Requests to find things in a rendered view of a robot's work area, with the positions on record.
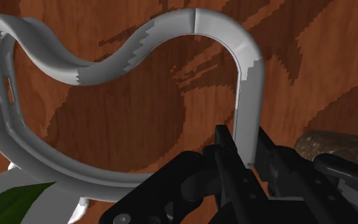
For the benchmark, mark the green plant leaves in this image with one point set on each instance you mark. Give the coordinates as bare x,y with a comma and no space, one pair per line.
9,203

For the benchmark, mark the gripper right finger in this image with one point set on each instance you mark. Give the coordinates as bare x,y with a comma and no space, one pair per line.
305,186

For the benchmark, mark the white flat planter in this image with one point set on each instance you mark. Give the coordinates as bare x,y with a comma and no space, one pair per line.
47,208

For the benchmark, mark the white curved loop frame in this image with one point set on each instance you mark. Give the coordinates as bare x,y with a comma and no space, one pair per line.
247,93

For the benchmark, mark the brown rough rock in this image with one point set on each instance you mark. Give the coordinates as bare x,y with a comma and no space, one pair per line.
340,145

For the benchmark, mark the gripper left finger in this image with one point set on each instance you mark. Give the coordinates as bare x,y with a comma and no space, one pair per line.
197,183

